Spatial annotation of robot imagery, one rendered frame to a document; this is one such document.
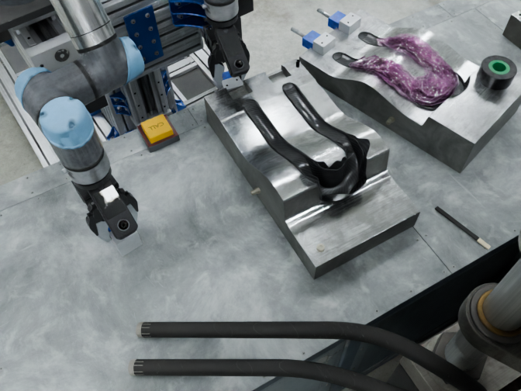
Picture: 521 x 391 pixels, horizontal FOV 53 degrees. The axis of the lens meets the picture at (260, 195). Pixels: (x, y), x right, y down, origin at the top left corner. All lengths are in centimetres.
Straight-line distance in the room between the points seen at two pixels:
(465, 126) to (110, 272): 83
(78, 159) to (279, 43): 198
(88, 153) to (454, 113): 79
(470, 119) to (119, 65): 76
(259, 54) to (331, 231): 174
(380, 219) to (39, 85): 70
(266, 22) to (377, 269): 198
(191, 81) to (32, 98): 141
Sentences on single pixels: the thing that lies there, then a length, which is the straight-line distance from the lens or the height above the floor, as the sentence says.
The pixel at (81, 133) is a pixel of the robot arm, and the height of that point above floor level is 117.
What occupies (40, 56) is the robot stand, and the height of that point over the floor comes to 99.
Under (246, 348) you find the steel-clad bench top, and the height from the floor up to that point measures 80.
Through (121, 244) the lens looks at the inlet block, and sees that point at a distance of 114.
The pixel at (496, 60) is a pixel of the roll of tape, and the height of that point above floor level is 94.
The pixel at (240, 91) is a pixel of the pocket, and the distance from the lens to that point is 133.
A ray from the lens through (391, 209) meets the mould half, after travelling 114.
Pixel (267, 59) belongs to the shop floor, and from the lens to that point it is 270.
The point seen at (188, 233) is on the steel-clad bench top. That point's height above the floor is 80.
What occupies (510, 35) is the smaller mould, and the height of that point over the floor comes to 82.
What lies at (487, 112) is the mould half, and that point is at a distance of 130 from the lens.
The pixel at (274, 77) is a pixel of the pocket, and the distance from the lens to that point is 136.
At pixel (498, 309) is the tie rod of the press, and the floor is 109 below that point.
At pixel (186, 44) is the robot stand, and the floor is 72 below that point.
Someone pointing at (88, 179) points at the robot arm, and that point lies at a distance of 96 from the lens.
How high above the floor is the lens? 181
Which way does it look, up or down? 57 degrees down
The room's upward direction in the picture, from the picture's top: 3 degrees counter-clockwise
